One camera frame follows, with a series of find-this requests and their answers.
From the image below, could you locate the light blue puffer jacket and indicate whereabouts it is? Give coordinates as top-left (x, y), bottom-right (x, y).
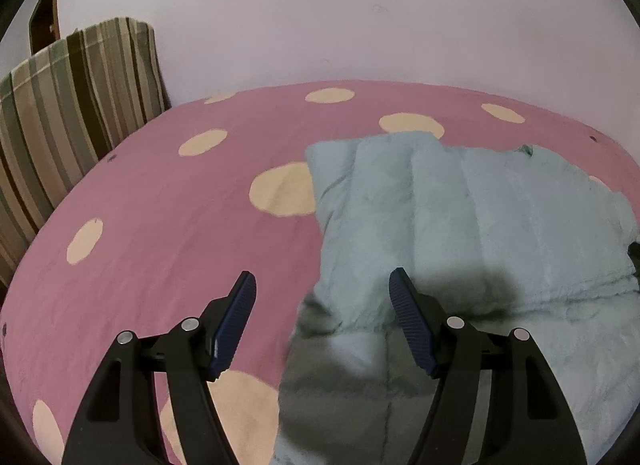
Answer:
top-left (272, 132), bottom-right (640, 465)

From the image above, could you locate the striped pillow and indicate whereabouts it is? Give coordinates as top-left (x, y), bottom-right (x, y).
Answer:
top-left (0, 17), bottom-right (172, 291)

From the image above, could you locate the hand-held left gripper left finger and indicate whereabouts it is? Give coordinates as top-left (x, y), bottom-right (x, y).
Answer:
top-left (61, 271), bottom-right (257, 465)

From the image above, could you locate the pink polka dot bed sheet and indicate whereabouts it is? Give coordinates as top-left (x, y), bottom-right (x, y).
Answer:
top-left (0, 80), bottom-right (640, 465)

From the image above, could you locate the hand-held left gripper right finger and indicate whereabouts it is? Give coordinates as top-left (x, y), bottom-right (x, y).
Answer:
top-left (388, 267), bottom-right (588, 465)

